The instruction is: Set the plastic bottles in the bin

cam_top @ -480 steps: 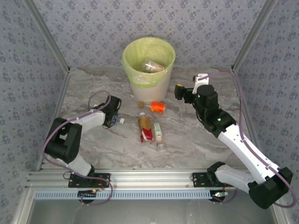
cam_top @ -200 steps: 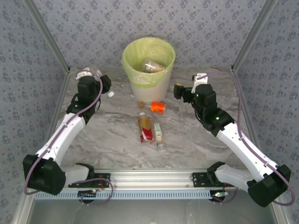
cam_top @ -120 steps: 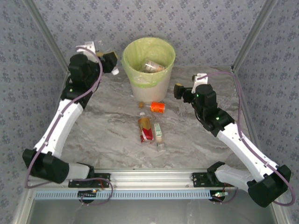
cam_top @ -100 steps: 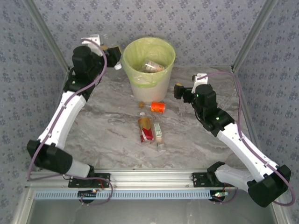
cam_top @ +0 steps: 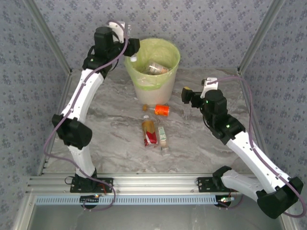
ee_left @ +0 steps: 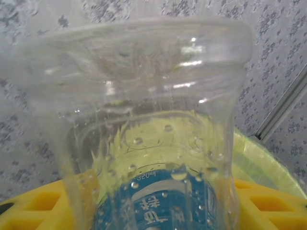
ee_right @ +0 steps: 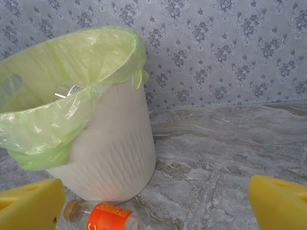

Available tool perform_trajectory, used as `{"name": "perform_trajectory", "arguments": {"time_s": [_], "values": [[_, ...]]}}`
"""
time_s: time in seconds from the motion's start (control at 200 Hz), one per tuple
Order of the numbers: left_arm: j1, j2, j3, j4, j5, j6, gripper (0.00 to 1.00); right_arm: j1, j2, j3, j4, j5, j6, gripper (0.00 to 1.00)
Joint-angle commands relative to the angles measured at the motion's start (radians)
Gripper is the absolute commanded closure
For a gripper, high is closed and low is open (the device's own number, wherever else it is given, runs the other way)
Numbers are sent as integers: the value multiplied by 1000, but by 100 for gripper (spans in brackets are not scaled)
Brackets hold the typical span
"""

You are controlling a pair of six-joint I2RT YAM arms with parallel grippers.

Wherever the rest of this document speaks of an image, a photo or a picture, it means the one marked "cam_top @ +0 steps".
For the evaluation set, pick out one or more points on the yellow-green bin liner bag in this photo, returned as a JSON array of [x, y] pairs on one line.
[[163, 50]]

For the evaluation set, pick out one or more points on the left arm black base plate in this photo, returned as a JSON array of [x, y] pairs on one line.
[[105, 188]]

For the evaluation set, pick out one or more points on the orange label plastic bottle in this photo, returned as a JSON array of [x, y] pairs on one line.
[[161, 110]]

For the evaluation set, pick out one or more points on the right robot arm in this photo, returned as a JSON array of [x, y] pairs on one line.
[[251, 153]]

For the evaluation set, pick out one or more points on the aluminium frame post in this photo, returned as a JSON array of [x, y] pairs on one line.
[[49, 38], [261, 36]]

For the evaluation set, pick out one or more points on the white waste bin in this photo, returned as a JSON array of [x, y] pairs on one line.
[[153, 93]]

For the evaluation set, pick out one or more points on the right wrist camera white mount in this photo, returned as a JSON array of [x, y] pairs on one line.
[[209, 83]]

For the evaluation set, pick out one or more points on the aluminium mounting rail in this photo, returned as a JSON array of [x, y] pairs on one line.
[[156, 183]]

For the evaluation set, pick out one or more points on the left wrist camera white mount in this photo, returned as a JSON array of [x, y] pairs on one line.
[[118, 30]]

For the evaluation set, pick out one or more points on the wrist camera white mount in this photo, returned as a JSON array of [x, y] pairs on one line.
[[209, 83], [118, 30]]

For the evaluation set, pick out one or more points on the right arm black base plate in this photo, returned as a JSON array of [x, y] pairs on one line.
[[204, 184]]

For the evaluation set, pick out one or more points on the clear bottle orange white label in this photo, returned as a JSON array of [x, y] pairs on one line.
[[156, 67]]

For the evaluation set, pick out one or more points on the green white label bottle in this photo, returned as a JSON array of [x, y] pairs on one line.
[[163, 136]]

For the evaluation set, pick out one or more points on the grey metal panel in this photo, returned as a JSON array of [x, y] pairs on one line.
[[153, 218]]

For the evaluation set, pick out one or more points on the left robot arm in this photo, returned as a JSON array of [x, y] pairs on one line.
[[81, 95]]

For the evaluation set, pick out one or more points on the tea bottle red label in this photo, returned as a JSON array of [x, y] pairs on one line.
[[149, 134]]

